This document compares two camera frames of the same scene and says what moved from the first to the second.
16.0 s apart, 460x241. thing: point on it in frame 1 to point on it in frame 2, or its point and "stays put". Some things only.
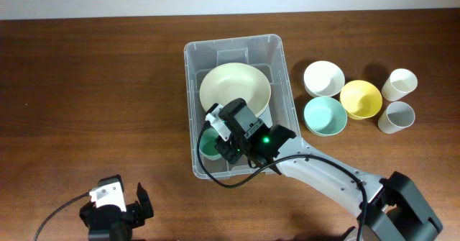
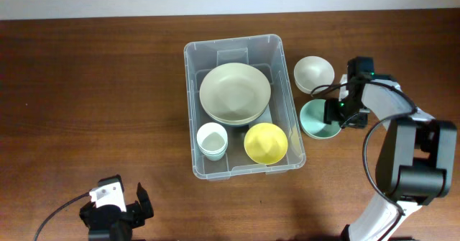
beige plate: x=224 y=82 stays put
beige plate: x=259 y=103 stays put
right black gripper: x=229 y=154 to x=331 y=112
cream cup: x=401 y=82 to x=212 y=140
